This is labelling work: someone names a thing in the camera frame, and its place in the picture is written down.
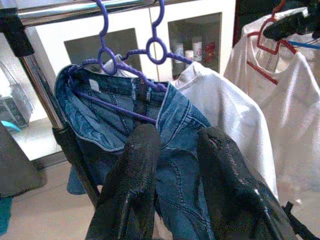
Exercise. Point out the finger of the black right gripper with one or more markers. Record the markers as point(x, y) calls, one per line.
point(282, 26)

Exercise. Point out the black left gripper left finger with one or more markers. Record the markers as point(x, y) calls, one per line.
point(132, 175)

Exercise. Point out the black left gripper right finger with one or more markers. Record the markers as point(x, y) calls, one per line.
point(230, 187)

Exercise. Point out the red plastic clothes hanger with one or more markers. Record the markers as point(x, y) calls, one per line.
point(262, 72)

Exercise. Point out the white shirt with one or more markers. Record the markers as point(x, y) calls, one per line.
point(295, 100)
point(225, 105)

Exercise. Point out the blue clothes hanger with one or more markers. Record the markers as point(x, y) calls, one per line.
point(305, 45)

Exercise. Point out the purple plastic clothes hanger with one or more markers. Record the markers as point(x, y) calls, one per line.
point(130, 72)
point(180, 58)

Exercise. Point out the blue denim jeans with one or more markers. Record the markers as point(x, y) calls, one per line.
point(180, 130)

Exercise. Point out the red jar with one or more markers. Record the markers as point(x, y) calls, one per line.
point(210, 51)

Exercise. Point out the white bottle red label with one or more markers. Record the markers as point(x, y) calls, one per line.
point(197, 48)

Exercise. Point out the small white bottle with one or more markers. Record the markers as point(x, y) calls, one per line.
point(189, 55)

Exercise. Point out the metal clothes rack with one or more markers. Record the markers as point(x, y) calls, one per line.
point(42, 82)

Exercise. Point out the light blue plastic item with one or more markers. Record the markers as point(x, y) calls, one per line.
point(10, 125)

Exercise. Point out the teal floor mat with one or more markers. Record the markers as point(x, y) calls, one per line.
point(5, 215)

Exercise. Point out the clear plastic box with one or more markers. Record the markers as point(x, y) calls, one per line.
point(15, 105)

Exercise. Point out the white glass door cabinet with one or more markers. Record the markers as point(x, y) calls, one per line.
point(130, 22)

